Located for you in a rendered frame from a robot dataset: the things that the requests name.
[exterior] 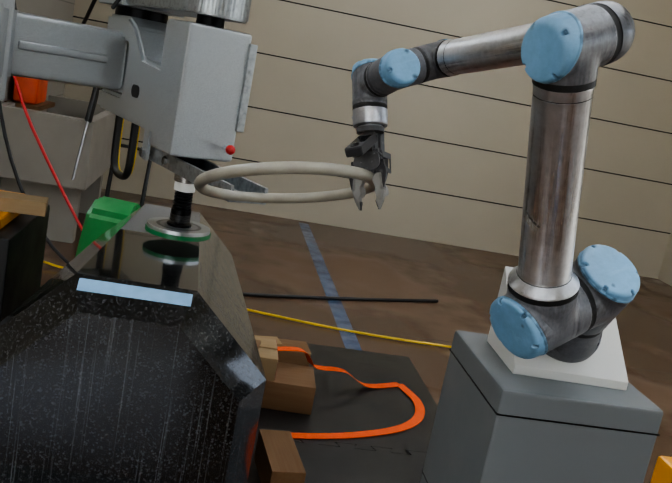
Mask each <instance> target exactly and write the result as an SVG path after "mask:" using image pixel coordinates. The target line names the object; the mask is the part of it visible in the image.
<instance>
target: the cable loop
mask: <svg viewBox="0 0 672 483"><path fill-rule="evenodd" d="M123 124H124V118H121V117H119V116H117V115H116V118H115V126H114V133H113V141H112V149H111V169H112V172H113V174H114V175H115V176H116V177H117V178H119V179H121V180H126V179H128V178H129V176H130V175H131V174H132V172H133V169H134V165H135V159H136V153H137V147H138V140H139V133H140V126H138V125H136V124H134V123H132V124H131V131H130V138H129V145H128V152H127V158H126V164H125V168H124V171H123V172H122V171H121V169H120V164H119V158H120V147H121V139H122V132H123Z"/></svg>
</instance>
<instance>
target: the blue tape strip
mask: <svg viewBox="0 0 672 483"><path fill-rule="evenodd" d="M76 290H80V291H87V292H94V293H100V294H107V295H114V296H121V297H128V298H135V299H142V300H148V301H155V302H162V303H169V304H176V305H183V306H189V307H191V302H192V297H193V294H186V293H179V292H173V291H166V290H159V289H153V288H146V287H139V286H132V285H126V284H119V283H112V282H105V281H99V280H92V279H85V278H79V282H78V286H77V289H76Z"/></svg>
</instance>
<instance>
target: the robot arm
mask: <svg viewBox="0 0 672 483"><path fill-rule="evenodd" d="M634 37H635V23H634V20H633V18H632V16H631V14H630V13H629V11H628V10H627V9H626V8H625V7H624V6H622V5H621V4H619V3H616V2H613V1H597V2H593V3H588V4H583V5H580V6H578V7H577V8H573V9H569V10H565V11H556V12H553V13H551V14H549V15H547V16H544V17H541V18H539V19H538V20H536V21H535V22H534V23H530V24H525V25H520V26H515V27H511V28H506V29H501V30H496V31H491V32H486V33H481V34H477V35H472V36H467V37H462V38H457V39H441V40H438V41H437V42H433V43H429V44H425V45H421V46H417V47H413V48H409V49H405V48H398V49H393V50H391V51H389V52H387V53H386V54H385V55H384V56H382V57H381V58H379V59H375V58H370V59H364V60H362V61H358V62H356V63H355V64H354V65H353V67H352V74H351V79H352V107H353V116H352V120H353V127H354V128H355V129H356V130H357V134H358V135H359V136H358V137H357V138H356V139H355V140H354V141H353V142H351V143H350V144H349V145H348V146H347V147H346V148H345V154H346V157H347V158H348V157H353V158H354V161H353V162H351V166H355V167H359V168H363V169H367V170H369V171H371V172H372V173H375V175H374V176H373V178H372V181H373V183H374V185H375V194H376V200H375V202H376V204H377V207H378V209H381V207H382V205H383V203H384V199H385V196H388V195H389V190H388V188H387V186H386V180H387V176H388V173H390V174H391V154H390V153H387V152H385V144H384V128H386V127H387V126H388V109H387V96H388V95H389V94H391V93H393V92H395V91H397V90H400V89H403V88H406V87H410V86H413V85H417V84H420V83H424V82H428V81H431V80H435V79H439V78H444V77H452V76H457V75H459V74H466V73H473V72H480V71H487V70H494V69H501V68H508V67H515V66H522V65H525V66H526V67H525V71H526V73H527V74H528V75H529V77H530V78H532V85H533V92H532V104H531V116H530V128H529V140H528V152H527V164H526V176H525V188H524V200H523V212H522V224H521V237H520V249H519V261H518V266H516V267H514V268H513V269H512V270H511V271H510V272H509V275H508V281H507V292H506V294H505V295H503V296H500V297H498V298H497V299H496V300H494V301H493V303H492V304H491V306H490V312H489V313H490V321H491V325H492V328H493V330H494V332H495V334H496V336H497V337H498V339H499V340H500V341H501V342H502V344H503V345H504V346H505V348H506V349H508V350H509V351H510V352H511V353H512V354H514V355H516V356H517V357H520V358H523V359H532V358H535V357H538V356H540V355H545V354H546V355H548V356H550V357H552V358H554V359H556V360H558V361H562V362H566V363H578V362H582V361H584V360H586V359H588V358H589V357H591V356H592V355H593V354H594V353H595V351H596V350H597V349H598V347H599V345H600V342H601V338H602V333H603V330H604V329H605V328H606V327H607V326H608V325H609V324H610V323H611V322H612V321H613V320H614V319H615V318H616V316H617V315H618V314H619V313H620V312H621V311H622V310H623V309H624V308H625V307H626V306H627V305H628V304H629V303H630V302H631V301H632V300H633V299H634V297H635V295H636V294H637V292H638V291H639V288H640V278H639V275H638V272H637V270H636V268H635V266H634V265H633V264H632V262H631V261H630V260H629V259H628V258H627V257H626V256H625V255H623V254H622V253H619V252H618V251H617V250H616V249H614V248H612V247H609V246H606V245H599V244H597V245H591V246H588V247H587V248H585V249H584V250H583V251H581V252H580V253H579V255H578V257H577V258H576V259H575V261H574V262H573V257H574V249H575V241H576V232H577V224H578V216H579V208H580V200H581V192H582V184H583V175H584V167H585V159H586V151H587V143H588V135H589V127H590V119H591V110H592V102H593V94H594V89H595V87H596V82H597V75H598V68H599V67H602V66H605V65H608V64H610V63H613V62H615V61H617V60H618V59H620V58H621V57H623V56H624V55H625V54H626V53H627V52H628V50H629V49H630V47H631V45H632V44H633V41H634ZM388 159H389V164H390V169H389V168H388Z"/></svg>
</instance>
